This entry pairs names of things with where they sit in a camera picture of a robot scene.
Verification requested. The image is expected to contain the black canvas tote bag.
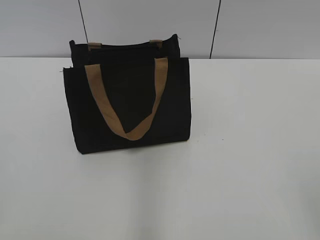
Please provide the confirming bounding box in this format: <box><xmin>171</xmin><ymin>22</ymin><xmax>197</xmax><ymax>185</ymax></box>
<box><xmin>63</xmin><ymin>34</ymin><xmax>192</xmax><ymax>154</ymax></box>

